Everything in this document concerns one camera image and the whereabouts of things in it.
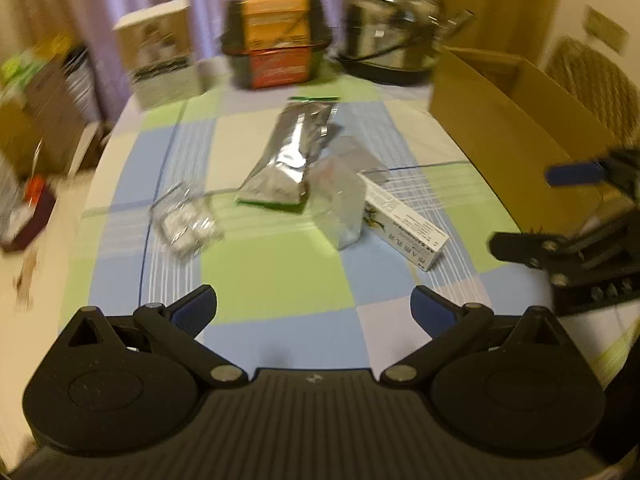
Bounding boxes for clear plastic bag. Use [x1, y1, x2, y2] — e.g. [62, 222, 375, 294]
[307, 136, 390, 250]

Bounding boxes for quilted chair cushion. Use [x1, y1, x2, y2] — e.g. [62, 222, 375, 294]
[544, 36, 639, 148]

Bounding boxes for crinkled clear wrapper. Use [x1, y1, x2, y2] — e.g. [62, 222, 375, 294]
[150, 182, 224, 260]

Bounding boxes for cardboard box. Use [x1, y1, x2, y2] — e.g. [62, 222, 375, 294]
[430, 48, 632, 236]

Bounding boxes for dark wooden tray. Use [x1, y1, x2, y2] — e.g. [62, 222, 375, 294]
[1, 184, 56, 254]

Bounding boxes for wall socket plate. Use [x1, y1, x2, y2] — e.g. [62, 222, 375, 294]
[582, 6, 629, 54]

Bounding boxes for steel electric kettle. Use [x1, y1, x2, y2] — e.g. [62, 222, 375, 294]
[337, 0, 474, 86]

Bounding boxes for white product box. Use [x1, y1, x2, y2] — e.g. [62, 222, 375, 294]
[113, 0, 203, 110]

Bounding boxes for silver foil pouch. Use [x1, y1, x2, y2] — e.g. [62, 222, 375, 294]
[236, 96, 338, 209]

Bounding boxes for wooden door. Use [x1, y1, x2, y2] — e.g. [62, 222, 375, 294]
[444, 0, 558, 63]

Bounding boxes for red handled tool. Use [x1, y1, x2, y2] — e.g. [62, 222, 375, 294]
[22, 138, 48, 206]

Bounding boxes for green yellow packages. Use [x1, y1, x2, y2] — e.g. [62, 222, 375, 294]
[1, 35, 74, 89]

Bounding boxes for checkered tablecloth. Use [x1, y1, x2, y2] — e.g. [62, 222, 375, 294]
[54, 54, 632, 376]

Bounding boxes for brown cardboard carton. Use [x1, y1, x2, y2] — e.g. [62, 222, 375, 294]
[24, 61, 87, 174]

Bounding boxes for long white tube box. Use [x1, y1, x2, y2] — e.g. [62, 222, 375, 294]
[358, 174, 449, 272]

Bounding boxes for black orange food bowl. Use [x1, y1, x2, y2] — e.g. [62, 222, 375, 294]
[220, 0, 333, 90]

